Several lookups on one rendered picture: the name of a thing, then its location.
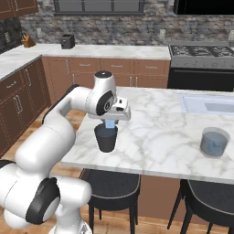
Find brown wall cupboard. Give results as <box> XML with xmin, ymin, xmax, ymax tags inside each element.
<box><xmin>0</xmin><ymin>0</ymin><xmax>40</xmax><ymax>21</ymax></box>

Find black range hood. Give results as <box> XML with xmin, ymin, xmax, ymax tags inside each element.
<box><xmin>173</xmin><ymin>0</ymin><xmax>234</xmax><ymax>16</ymax></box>

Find pale blue ice cube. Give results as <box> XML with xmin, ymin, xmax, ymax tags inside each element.
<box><xmin>207</xmin><ymin>140</ymin><xmax>223</xmax><ymax>153</ymax></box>
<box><xmin>104</xmin><ymin>119</ymin><xmax>116</xmax><ymax>129</ymax></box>

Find black round stool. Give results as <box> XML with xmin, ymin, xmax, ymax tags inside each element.
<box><xmin>166</xmin><ymin>178</ymin><xmax>234</xmax><ymax>234</ymax></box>
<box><xmin>79</xmin><ymin>168</ymin><xmax>142</xmax><ymax>234</ymax></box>

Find dark glass of water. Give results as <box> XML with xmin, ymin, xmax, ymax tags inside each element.
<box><xmin>93</xmin><ymin>122</ymin><xmax>119</xmax><ymax>154</ymax></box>

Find dark framed window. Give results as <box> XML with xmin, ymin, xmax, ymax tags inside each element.
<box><xmin>53</xmin><ymin>0</ymin><xmax>146</xmax><ymax>16</ymax></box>

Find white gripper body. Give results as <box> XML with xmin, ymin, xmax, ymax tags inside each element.
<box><xmin>88</xmin><ymin>107</ymin><xmax>133</xmax><ymax>122</ymax></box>

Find grey transparent ice bowl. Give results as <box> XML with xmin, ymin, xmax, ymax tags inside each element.
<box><xmin>199</xmin><ymin>126</ymin><xmax>231</xmax><ymax>159</ymax></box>

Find dark brown base cupboards run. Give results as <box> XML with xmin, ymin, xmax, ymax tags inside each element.
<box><xmin>0</xmin><ymin>57</ymin><xmax>52</xmax><ymax>158</ymax></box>

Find black toaster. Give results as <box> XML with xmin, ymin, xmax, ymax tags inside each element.
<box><xmin>60</xmin><ymin>34</ymin><xmax>76</xmax><ymax>50</ymax></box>

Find wooden knife block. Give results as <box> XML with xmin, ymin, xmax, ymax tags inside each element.
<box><xmin>20</xmin><ymin>33</ymin><xmax>37</xmax><ymax>48</ymax></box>

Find black stove with oven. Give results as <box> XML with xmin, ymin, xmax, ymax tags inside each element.
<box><xmin>166</xmin><ymin>43</ymin><xmax>234</xmax><ymax>92</ymax></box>

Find white sink basin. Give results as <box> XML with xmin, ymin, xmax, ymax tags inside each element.
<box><xmin>180</xmin><ymin>93</ymin><xmax>234</xmax><ymax>116</ymax></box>

